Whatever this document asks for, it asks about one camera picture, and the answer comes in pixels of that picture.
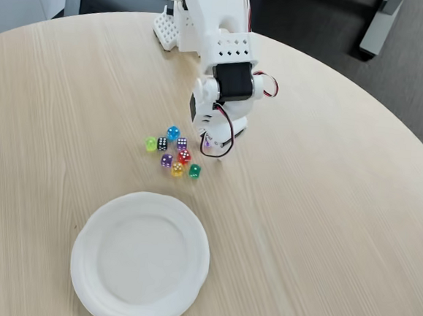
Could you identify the purple translucent die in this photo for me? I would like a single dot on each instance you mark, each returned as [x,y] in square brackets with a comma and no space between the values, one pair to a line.
[182,143]
[166,160]
[208,143]

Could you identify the green translucent die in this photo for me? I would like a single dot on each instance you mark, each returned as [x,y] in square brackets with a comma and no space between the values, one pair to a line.
[194,171]

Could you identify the black die white pips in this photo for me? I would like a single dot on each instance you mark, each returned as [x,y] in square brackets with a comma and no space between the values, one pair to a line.
[162,144]

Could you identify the white paper plate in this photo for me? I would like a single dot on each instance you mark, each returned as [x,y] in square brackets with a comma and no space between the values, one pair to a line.
[144,262]

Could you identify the red translucent die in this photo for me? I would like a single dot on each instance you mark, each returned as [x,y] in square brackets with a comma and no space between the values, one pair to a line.
[184,156]

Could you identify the yellow translucent die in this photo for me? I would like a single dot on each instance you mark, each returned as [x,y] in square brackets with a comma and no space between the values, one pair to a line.
[177,169]

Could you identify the white desk leg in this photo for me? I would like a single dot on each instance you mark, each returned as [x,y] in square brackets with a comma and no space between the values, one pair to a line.
[375,32]

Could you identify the lime translucent die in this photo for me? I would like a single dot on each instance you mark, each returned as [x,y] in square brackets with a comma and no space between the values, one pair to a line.
[149,143]

